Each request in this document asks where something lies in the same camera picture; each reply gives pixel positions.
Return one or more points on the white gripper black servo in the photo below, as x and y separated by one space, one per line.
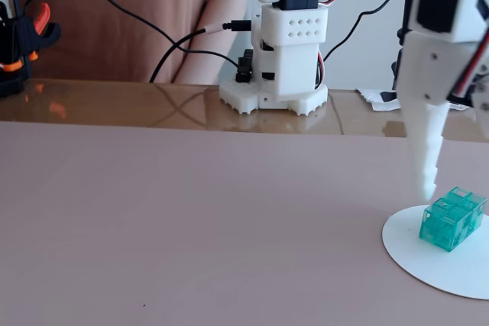
422 70

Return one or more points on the teal lego brick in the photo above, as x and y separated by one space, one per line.
447 223

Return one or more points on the person's bare forearm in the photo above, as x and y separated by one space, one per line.
214 5

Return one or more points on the white paper circle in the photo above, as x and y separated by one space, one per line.
420 265

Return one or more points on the black tape strip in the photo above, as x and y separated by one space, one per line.
387 96

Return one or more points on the white tape patch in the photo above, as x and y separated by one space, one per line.
372 99

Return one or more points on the pink table mat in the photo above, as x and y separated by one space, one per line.
133 226

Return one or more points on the person in brown shirt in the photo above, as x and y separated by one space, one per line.
114 36

